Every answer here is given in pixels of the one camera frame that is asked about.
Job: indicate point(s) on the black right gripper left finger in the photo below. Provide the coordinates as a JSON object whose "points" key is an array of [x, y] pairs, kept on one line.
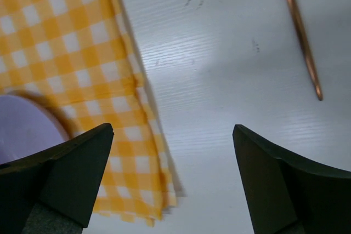
{"points": [[54, 191]]}

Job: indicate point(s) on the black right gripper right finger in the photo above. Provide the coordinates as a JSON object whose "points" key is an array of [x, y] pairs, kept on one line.
{"points": [[288, 193]]}

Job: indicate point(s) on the purple plastic plate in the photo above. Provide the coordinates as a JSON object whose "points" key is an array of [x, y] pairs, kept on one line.
{"points": [[27, 128]]}

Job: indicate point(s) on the yellow white checkered cloth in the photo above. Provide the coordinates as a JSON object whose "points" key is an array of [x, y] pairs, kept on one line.
{"points": [[76, 58]]}

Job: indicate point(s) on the copper spoon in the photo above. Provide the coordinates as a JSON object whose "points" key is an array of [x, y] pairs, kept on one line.
{"points": [[305, 47]]}

